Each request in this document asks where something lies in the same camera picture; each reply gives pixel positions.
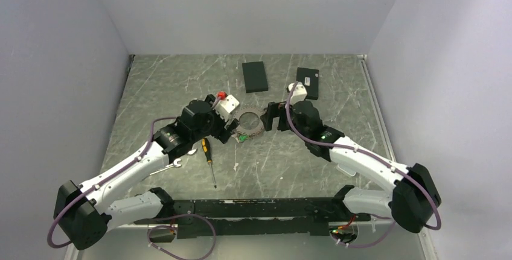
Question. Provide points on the left black box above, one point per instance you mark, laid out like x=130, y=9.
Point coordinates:
x=255, y=78

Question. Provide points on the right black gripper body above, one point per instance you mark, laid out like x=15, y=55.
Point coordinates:
x=276, y=110

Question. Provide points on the yellow black screwdriver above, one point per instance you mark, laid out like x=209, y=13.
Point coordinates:
x=206, y=147

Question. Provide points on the right black box with label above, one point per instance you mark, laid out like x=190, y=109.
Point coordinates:
x=310, y=80

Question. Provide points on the large silver wrench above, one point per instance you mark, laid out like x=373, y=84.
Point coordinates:
x=175, y=164

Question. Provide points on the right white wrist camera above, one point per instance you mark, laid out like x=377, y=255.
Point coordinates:
x=299, y=93

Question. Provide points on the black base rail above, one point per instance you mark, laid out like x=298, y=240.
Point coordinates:
x=315, y=216

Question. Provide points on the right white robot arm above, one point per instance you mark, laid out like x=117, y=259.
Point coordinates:
x=407, y=194

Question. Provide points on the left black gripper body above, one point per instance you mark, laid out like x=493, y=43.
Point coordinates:
x=215, y=125

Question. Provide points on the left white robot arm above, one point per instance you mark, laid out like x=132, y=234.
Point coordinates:
x=87, y=211

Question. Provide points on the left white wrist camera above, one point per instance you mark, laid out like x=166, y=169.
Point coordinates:
x=225, y=106

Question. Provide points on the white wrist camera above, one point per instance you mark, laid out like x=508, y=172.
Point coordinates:
x=299, y=93
x=225, y=106

